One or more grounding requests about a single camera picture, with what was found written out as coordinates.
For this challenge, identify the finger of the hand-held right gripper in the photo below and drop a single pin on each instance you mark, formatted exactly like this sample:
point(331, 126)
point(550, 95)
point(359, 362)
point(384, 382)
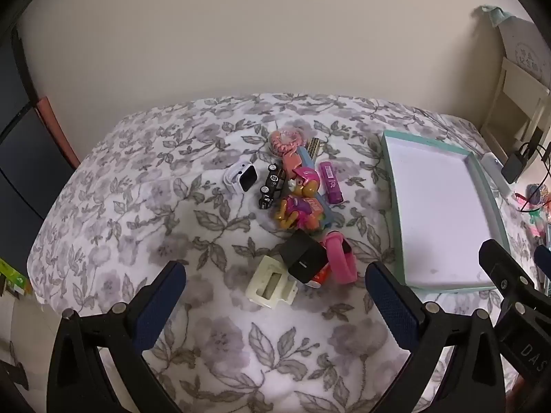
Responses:
point(499, 262)
point(545, 262)

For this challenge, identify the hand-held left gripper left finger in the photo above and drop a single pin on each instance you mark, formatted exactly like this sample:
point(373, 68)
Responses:
point(160, 305)

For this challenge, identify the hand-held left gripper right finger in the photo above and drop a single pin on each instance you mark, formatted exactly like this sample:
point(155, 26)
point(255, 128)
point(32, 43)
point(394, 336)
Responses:
point(391, 305)

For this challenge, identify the pink fitness band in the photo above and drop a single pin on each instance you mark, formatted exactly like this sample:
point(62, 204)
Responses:
point(342, 262)

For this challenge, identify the red glue tube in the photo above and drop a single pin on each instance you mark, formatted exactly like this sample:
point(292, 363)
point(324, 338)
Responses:
point(319, 278)

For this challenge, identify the teal shallow box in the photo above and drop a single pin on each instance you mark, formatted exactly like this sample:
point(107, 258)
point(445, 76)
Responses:
point(439, 206)

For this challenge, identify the black charger cube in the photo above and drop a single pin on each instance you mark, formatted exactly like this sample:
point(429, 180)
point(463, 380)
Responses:
point(303, 254)

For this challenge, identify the cream hair claw clip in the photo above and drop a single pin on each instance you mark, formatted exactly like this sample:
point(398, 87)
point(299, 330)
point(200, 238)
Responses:
point(269, 286)

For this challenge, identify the purple rectangular case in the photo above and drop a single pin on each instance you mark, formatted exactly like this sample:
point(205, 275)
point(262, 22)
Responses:
point(331, 183)

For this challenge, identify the dog figure toy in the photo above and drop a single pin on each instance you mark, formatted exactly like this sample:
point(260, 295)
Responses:
point(301, 198)

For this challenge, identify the white smartwatch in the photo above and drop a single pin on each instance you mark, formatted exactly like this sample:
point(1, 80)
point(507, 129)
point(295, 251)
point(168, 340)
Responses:
point(244, 177)

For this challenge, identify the black toy car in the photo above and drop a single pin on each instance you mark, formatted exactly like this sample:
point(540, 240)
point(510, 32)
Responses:
point(270, 185)

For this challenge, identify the light blue utility knife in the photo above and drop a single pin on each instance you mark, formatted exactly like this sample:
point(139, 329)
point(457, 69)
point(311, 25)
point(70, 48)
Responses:
point(308, 157)

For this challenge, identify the orange and blue toy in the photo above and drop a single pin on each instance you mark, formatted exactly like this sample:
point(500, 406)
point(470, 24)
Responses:
point(290, 163)

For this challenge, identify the white power bank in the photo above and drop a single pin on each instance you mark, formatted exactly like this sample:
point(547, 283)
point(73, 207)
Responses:
point(495, 170)

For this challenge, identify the floral printed blanket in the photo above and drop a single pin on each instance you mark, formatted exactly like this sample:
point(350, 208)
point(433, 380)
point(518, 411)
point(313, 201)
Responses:
point(150, 206)

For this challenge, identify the green box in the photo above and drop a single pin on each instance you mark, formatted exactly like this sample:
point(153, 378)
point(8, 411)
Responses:
point(10, 279)

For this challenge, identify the cream wooden stool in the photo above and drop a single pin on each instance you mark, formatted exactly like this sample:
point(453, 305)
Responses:
point(516, 99)

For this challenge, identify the red-brown board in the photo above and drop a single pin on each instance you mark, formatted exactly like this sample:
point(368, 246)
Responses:
point(56, 133)

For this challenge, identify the dark cabinet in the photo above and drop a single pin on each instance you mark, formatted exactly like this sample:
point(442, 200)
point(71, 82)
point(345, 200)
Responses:
point(21, 159)

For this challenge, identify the white printed paper bag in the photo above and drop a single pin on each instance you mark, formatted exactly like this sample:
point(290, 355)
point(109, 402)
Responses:
point(527, 43)

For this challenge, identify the teal cloth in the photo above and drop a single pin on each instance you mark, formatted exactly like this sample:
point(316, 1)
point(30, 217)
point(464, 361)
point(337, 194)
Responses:
point(493, 13)

